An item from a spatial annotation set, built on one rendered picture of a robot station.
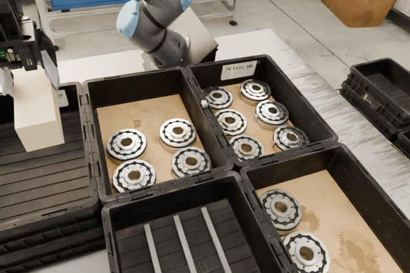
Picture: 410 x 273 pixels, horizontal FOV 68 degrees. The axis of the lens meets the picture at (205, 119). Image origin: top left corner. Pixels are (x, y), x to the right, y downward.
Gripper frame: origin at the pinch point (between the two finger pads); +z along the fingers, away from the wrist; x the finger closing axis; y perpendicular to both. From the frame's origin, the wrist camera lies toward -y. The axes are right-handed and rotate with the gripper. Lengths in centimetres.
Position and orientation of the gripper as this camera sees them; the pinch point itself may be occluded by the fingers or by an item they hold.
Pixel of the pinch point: (34, 86)
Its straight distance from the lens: 66.9
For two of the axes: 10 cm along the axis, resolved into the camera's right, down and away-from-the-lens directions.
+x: 9.1, -2.3, 3.4
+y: 4.0, 6.9, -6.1
